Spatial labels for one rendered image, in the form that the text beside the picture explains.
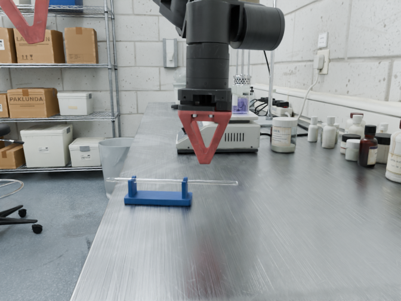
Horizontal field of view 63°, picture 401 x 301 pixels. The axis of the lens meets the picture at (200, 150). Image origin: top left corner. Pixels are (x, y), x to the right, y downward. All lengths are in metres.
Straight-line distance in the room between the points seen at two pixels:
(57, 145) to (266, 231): 2.70
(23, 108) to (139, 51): 1.12
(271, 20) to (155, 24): 2.81
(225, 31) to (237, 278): 0.28
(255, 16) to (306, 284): 0.31
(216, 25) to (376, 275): 0.32
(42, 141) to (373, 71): 2.58
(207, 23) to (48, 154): 2.73
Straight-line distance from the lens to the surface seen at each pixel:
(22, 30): 0.35
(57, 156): 3.05
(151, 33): 3.24
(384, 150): 0.79
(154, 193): 0.51
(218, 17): 0.42
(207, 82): 0.42
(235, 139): 0.78
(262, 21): 0.45
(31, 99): 3.00
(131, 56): 3.23
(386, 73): 1.02
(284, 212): 0.48
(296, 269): 0.36
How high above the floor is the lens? 0.94
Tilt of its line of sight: 14 degrees down
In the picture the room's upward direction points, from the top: straight up
